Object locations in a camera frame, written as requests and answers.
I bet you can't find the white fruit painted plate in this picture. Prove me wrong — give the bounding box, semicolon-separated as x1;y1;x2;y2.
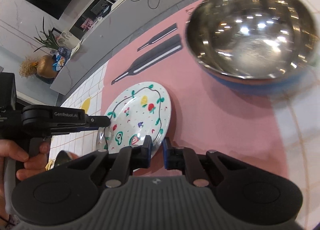
95;82;171;156

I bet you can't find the blue steel mixing bowl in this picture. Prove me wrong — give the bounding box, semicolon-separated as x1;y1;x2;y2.
185;0;319;95

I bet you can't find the orange steel bowl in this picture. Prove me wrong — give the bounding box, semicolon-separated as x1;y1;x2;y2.
54;150;79;168

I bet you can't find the person's left hand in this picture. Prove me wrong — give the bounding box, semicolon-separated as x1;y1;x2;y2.
0;139;52;220

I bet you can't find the golden round vase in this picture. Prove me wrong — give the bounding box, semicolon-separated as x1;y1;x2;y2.
36;55;57;78

